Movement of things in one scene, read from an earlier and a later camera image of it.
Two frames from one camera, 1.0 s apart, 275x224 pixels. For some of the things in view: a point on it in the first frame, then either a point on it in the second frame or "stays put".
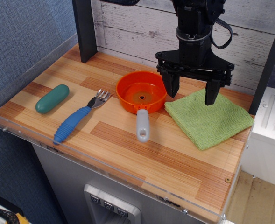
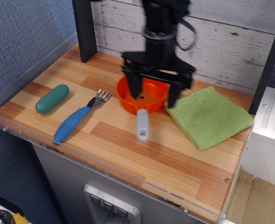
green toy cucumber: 52,98 stays put
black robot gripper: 194,59 → 158,61
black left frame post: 84,21 stays put
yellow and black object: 10,217 stays put
